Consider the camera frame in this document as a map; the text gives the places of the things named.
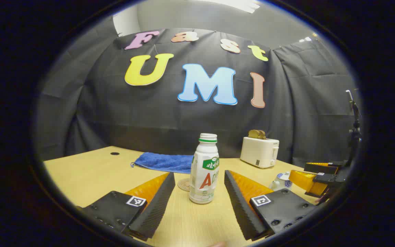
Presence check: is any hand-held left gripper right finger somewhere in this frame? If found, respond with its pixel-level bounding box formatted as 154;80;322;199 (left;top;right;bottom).
224;169;322;241

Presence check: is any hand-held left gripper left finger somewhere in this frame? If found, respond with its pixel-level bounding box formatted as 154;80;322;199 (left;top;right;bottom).
76;172;176;242

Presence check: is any round brown coaster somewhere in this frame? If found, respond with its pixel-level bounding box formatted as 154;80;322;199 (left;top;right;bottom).
178;177;192;192

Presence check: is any white water bottle green label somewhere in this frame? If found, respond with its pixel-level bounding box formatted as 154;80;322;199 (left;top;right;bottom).
189;133;220;205

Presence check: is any blue towel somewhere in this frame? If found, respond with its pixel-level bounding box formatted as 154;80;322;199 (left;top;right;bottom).
131;152;194;174

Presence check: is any white toaster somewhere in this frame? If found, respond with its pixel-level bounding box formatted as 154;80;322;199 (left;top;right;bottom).
240;136;280;168

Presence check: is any black backdrop cloth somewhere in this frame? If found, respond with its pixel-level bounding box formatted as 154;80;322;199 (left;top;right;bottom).
35;27;362;168

